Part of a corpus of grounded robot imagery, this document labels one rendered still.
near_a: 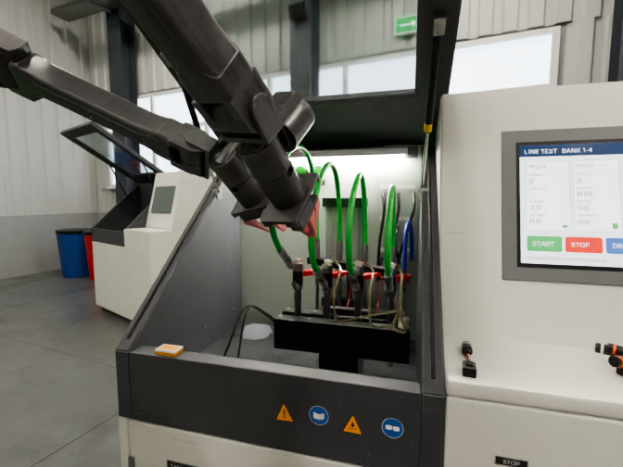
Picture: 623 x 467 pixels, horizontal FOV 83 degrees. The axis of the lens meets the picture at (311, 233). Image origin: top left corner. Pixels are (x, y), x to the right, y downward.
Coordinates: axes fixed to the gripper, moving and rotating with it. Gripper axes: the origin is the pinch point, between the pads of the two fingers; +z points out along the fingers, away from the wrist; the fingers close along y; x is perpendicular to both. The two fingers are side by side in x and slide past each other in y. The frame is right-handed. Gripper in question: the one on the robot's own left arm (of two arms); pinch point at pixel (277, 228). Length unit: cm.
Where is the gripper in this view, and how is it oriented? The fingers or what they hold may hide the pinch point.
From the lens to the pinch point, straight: 77.4
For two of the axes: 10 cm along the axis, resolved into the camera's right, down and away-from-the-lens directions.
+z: 4.6, 6.5, 6.0
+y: -8.6, 1.6, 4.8
